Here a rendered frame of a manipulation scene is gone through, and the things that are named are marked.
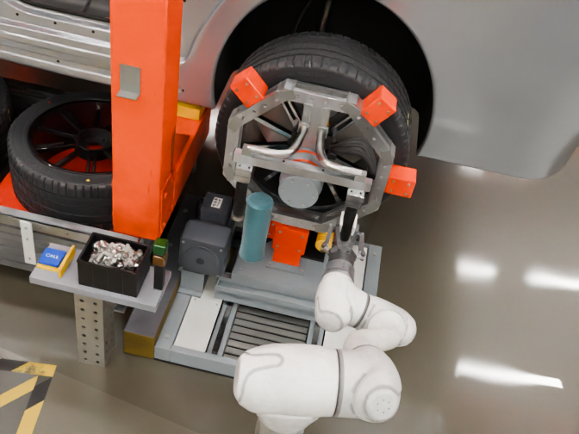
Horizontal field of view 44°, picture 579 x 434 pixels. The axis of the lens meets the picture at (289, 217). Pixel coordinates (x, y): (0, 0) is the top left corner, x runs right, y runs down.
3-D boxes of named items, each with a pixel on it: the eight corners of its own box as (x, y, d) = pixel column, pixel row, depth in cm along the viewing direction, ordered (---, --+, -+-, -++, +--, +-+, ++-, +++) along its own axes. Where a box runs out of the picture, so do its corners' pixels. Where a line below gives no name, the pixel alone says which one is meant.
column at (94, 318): (114, 346, 275) (113, 270, 247) (104, 368, 267) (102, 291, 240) (89, 340, 275) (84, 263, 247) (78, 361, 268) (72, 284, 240)
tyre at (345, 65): (384, 204, 281) (436, 55, 237) (380, 244, 263) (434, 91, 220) (221, 164, 282) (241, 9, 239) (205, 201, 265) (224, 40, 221)
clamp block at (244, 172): (256, 167, 223) (258, 153, 220) (249, 184, 217) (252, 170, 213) (239, 164, 224) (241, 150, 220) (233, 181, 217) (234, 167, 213)
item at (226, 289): (345, 266, 314) (350, 250, 308) (334, 328, 287) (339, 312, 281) (233, 239, 316) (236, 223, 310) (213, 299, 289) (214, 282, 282)
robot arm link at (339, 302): (312, 286, 204) (352, 305, 206) (303, 327, 192) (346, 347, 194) (329, 263, 197) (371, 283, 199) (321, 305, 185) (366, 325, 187)
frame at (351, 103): (370, 232, 258) (408, 104, 222) (368, 244, 253) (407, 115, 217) (222, 198, 260) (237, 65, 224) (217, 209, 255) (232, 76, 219)
